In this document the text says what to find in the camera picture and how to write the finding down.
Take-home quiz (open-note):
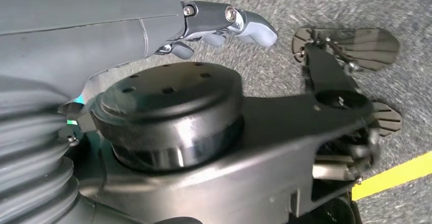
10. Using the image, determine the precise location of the yellow floor tape square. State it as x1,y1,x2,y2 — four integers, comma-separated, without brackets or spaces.
350,151,432,202

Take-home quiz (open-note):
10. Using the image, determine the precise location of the black robot left foot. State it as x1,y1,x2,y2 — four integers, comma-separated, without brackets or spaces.
291,26,402,137

